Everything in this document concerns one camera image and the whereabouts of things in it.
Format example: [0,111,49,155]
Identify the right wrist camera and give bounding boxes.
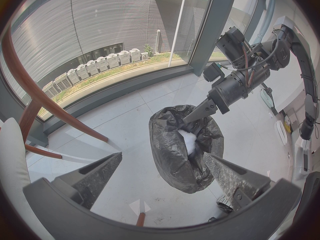
[203,62,225,84]

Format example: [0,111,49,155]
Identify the window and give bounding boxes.
[0,0,268,141]

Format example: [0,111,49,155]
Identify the black plastic bag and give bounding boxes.
[149,104,225,194]

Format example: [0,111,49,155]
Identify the white paper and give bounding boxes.
[179,130,197,157]

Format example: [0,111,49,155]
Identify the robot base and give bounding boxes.
[207,134,320,222]

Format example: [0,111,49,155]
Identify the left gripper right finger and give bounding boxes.
[203,151,272,211]

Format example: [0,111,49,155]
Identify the wooden chair with white cushions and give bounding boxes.
[0,25,147,228]

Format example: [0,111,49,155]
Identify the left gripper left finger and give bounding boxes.
[51,151,123,211]

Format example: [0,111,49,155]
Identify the blue-green curtain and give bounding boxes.
[255,0,277,44]

